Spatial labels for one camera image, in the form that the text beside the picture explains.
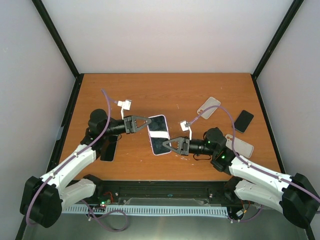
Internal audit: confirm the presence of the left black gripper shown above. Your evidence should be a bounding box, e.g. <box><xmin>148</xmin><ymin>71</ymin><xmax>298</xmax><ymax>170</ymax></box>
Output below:
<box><xmin>102</xmin><ymin>115</ymin><xmax>152</xmax><ymax>137</ymax></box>

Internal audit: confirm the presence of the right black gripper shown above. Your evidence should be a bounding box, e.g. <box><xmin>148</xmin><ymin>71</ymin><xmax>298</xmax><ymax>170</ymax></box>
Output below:
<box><xmin>162</xmin><ymin>136</ymin><xmax>216</xmax><ymax>156</ymax></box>

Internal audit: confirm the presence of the lavender phone case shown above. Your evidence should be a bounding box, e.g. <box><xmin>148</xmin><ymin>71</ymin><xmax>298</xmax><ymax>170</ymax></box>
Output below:
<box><xmin>146</xmin><ymin>114</ymin><xmax>172</xmax><ymax>157</ymax></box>

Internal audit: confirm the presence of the clear white phone case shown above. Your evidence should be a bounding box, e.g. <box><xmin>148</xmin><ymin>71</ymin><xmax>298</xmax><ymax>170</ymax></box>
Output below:
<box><xmin>197</xmin><ymin>96</ymin><xmax>221</xmax><ymax>120</ymax></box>

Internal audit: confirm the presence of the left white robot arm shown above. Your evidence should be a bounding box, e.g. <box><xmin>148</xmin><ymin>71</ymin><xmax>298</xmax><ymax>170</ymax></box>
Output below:
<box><xmin>19</xmin><ymin>108</ymin><xmax>152</xmax><ymax>228</ymax></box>

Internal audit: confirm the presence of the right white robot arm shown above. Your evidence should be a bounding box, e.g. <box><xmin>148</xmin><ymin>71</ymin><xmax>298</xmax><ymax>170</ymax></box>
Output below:
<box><xmin>162</xmin><ymin>127</ymin><xmax>320</xmax><ymax>229</ymax></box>

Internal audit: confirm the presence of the white phone case right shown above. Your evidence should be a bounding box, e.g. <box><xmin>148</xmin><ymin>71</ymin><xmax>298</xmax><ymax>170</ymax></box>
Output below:
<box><xmin>225</xmin><ymin>134</ymin><xmax>254</xmax><ymax>159</ymax></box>

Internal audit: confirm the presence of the black phone green edge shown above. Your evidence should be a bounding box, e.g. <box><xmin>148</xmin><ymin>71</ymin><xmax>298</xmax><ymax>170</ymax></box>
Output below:
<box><xmin>234</xmin><ymin>110</ymin><xmax>254</xmax><ymax>133</ymax></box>

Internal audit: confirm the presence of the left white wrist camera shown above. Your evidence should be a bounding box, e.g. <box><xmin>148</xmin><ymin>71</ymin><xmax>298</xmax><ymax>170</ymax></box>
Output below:
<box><xmin>117</xmin><ymin>99</ymin><xmax>132</xmax><ymax>119</ymax></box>

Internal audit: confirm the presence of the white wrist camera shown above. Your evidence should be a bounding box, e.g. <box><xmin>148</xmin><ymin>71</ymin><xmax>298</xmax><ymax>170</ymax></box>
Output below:
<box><xmin>117</xmin><ymin>99</ymin><xmax>132</xmax><ymax>119</ymax></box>
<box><xmin>179</xmin><ymin>120</ymin><xmax>193</xmax><ymax>140</ymax></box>

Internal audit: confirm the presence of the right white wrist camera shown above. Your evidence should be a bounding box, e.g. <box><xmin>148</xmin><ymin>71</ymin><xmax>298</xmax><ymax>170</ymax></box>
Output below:
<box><xmin>179</xmin><ymin>120</ymin><xmax>193</xmax><ymax>140</ymax></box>

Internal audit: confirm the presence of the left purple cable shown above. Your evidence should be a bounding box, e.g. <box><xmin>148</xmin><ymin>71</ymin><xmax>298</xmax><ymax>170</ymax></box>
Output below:
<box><xmin>24</xmin><ymin>88</ymin><xmax>129</xmax><ymax>231</ymax></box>

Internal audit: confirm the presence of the purple cable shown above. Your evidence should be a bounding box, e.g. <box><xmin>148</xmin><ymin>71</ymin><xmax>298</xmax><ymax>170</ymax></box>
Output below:
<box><xmin>24</xmin><ymin>88</ymin><xmax>129</xmax><ymax>231</ymax></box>
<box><xmin>191</xmin><ymin>104</ymin><xmax>320</xmax><ymax>223</ymax></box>

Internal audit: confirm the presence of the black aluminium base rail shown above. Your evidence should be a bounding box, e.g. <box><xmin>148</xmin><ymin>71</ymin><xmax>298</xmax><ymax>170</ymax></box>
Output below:
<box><xmin>67</xmin><ymin>180</ymin><xmax>251</xmax><ymax>208</ymax></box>

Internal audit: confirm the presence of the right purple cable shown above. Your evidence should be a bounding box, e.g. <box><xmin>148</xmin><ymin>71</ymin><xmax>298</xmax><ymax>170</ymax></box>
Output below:
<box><xmin>191</xmin><ymin>104</ymin><xmax>320</xmax><ymax>223</ymax></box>

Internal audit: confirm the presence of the light blue cable duct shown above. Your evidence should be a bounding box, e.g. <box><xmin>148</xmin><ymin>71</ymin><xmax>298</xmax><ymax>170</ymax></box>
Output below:
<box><xmin>61</xmin><ymin>204</ymin><xmax>230</xmax><ymax>216</ymax></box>

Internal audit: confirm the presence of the left black frame post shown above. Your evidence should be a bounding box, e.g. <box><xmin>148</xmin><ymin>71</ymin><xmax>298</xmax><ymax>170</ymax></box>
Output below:
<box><xmin>31</xmin><ymin>0</ymin><xmax>85</xmax><ymax>78</ymax></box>

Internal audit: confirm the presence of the black frame post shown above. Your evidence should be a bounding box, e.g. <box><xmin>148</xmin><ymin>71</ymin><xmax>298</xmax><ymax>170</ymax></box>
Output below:
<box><xmin>251</xmin><ymin>0</ymin><xmax>305</xmax><ymax>79</ymax></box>
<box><xmin>31</xmin><ymin>0</ymin><xmax>85</xmax><ymax>78</ymax></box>

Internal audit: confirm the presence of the right black frame post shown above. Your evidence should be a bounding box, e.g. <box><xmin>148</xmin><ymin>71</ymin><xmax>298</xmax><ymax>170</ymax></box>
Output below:
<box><xmin>251</xmin><ymin>0</ymin><xmax>305</xmax><ymax>79</ymax></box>

